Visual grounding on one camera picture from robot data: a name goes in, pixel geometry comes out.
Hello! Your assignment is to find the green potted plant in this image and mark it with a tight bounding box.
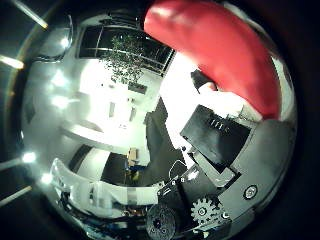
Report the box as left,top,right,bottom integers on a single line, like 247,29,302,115
101,33,152,95

